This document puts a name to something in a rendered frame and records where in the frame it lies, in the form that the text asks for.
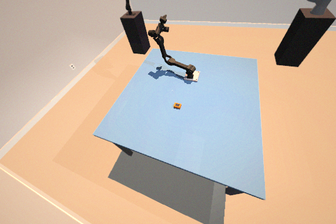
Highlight orange block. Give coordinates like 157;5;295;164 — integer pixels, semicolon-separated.
174;103;181;109

